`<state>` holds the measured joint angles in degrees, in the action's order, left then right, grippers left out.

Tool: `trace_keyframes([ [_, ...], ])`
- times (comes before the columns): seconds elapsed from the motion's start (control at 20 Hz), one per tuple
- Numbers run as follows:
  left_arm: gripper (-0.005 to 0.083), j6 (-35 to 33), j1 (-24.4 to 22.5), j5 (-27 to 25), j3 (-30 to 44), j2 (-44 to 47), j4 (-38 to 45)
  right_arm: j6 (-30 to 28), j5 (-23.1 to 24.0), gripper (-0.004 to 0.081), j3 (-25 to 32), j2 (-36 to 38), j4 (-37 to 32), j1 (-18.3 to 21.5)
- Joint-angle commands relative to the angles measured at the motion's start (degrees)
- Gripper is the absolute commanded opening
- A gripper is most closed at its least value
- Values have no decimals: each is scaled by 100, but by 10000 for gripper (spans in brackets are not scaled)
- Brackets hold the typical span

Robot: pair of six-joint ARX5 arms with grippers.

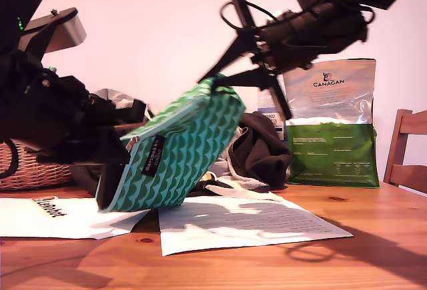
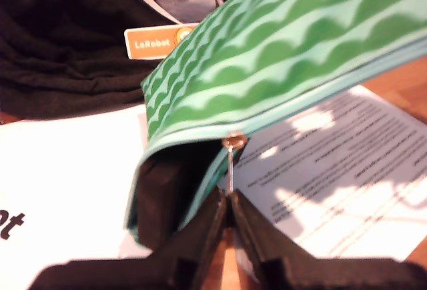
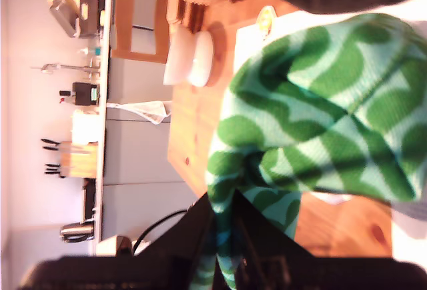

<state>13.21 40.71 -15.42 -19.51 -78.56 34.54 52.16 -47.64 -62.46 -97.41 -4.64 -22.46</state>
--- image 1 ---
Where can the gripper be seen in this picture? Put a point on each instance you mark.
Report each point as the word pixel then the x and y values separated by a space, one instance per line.
pixel 287 43

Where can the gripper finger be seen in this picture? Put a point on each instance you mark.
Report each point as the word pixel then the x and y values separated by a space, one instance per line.
pixel 100 146
pixel 131 113

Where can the green wave-patterned zip pouch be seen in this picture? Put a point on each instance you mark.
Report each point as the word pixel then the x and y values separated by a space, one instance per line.
pixel 187 156

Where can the large clear water bottle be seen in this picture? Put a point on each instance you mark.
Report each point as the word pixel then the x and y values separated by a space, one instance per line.
pixel 265 116

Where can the dark brown garment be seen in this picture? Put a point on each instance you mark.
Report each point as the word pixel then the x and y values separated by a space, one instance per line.
pixel 263 150

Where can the orange LeRobot sticker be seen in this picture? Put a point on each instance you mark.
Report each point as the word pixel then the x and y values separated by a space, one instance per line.
pixel 210 178

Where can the blank white paper sheet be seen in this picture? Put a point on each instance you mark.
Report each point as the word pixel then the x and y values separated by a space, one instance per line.
pixel 20 223

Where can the silver green pet food bag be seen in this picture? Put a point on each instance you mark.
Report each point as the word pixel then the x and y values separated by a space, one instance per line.
pixel 333 150

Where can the wooden chair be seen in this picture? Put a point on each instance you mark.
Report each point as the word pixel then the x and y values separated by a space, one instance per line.
pixel 397 143

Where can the printed white paper sheet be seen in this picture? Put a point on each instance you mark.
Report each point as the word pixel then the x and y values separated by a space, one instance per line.
pixel 300 233

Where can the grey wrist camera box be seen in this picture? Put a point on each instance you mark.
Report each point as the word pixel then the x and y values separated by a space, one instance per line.
pixel 66 36

